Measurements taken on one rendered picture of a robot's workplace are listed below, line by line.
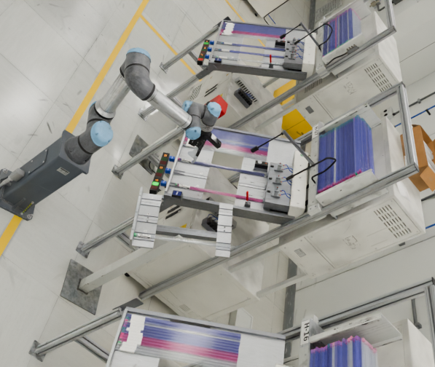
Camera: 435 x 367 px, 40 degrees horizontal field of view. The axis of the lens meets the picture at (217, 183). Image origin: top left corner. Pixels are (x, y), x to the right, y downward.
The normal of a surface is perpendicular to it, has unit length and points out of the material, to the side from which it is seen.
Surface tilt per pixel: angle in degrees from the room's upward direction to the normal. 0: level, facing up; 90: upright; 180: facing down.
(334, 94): 90
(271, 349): 44
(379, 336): 90
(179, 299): 90
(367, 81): 90
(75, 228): 0
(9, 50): 0
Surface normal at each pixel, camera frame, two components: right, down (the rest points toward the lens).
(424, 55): -0.15, 0.65
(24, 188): 0.00, 0.78
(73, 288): 0.75, -0.42
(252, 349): 0.08, -0.75
